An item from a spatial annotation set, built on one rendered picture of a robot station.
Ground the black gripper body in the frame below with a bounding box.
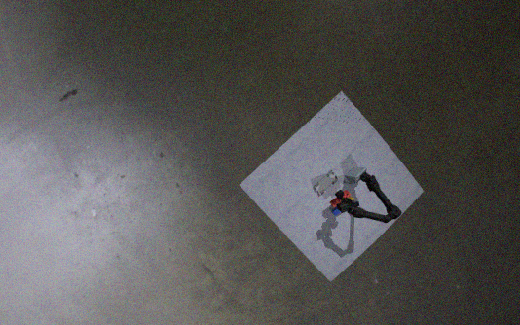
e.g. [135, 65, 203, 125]
[335, 190, 350, 202]

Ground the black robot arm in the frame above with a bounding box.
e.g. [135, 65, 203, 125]
[336, 171, 401, 223]

